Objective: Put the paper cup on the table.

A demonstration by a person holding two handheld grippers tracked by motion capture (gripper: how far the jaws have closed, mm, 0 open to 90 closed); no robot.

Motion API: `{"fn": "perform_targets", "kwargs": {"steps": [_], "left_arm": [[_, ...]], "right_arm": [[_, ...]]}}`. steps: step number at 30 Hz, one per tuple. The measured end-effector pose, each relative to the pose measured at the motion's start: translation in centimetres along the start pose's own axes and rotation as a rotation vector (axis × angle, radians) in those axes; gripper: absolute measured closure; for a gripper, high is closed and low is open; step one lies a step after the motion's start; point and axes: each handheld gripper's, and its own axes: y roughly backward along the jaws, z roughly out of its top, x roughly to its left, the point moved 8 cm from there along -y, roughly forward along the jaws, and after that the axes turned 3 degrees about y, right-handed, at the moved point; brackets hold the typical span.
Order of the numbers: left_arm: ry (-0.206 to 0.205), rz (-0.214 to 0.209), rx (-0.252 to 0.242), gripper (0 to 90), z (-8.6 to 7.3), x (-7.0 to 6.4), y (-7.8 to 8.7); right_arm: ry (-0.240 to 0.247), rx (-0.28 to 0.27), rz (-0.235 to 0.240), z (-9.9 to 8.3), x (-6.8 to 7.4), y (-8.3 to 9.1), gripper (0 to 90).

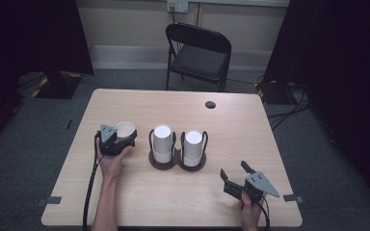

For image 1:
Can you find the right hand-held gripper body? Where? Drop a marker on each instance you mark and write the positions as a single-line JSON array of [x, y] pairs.
[[260, 184]]

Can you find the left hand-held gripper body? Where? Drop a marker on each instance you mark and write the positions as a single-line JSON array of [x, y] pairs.
[[109, 146]]

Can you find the single white paper cup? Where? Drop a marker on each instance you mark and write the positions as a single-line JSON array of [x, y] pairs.
[[125, 129]]

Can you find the person's left hand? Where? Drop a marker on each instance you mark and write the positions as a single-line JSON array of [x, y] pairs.
[[110, 165]]

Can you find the person's right hand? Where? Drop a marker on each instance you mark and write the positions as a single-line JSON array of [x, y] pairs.
[[252, 211]]

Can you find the grey tape strip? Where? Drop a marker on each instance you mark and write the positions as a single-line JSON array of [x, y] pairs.
[[54, 200], [290, 198]]

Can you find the black stand base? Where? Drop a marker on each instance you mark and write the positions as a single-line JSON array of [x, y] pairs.
[[58, 86], [273, 93]]

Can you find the black folding chair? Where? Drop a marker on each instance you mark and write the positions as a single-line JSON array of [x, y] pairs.
[[199, 61]]

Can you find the dark curtain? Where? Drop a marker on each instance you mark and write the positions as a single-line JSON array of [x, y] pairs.
[[29, 32], [350, 64]]

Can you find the white wall outlet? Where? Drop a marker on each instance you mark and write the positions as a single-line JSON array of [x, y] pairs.
[[181, 5]]

